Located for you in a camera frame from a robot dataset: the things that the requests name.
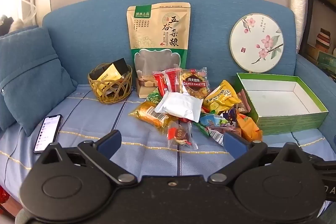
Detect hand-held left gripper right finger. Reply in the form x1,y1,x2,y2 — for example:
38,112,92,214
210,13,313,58
207,132,315,185

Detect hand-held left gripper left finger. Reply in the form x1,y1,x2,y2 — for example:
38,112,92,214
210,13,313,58
39,130,138,185

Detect silver snack packet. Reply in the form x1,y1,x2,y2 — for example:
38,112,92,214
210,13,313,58
207,126,242,146

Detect orange yellow snack packet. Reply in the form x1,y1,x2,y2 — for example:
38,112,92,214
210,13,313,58
236,114,263,142

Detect dark blue snack packet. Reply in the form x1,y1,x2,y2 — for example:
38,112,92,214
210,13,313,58
223,107,243,127

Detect blue green snack packet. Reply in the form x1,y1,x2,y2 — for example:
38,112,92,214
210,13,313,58
199,112,229,135

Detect pink brown snack packet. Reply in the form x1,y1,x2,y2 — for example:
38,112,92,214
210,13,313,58
236,89,251,114

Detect orange bread packet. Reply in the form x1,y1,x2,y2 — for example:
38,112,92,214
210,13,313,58
129,102,171,132

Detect small clear snack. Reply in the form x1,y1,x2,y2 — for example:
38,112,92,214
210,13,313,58
167,121,198,149

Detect green cardboard box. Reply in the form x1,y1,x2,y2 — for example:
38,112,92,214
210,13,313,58
235,72,329,136

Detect white snack packet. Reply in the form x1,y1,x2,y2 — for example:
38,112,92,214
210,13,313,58
154,92,202,123

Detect red checkered snack packet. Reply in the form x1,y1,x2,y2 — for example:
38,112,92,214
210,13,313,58
161,67,182,94

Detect woven basket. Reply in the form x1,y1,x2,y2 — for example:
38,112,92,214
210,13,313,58
88,63,133,104

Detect black smartphone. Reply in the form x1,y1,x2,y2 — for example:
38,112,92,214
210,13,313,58
33,114,63,155

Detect yellow sachet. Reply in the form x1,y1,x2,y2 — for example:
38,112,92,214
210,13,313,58
97,63,124,83

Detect black sachet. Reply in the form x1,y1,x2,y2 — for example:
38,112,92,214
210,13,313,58
113,58,128,76

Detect round floral fan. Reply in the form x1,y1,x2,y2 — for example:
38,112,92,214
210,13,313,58
229,13,285,74

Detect blue cushion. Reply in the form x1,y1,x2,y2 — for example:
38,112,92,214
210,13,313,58
0,26,78,136

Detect large beige grain pouch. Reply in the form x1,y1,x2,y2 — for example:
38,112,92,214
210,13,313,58
127,2,191,98

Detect green books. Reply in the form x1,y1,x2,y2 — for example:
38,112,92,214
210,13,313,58
306,44,336,75

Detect striped vase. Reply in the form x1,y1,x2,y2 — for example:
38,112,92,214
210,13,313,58
315,28,332,52

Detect dark cloth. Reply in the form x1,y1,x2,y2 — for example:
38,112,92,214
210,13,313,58
0,14,24,35

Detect white rack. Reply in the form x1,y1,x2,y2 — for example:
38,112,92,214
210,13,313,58
22,0,36,28

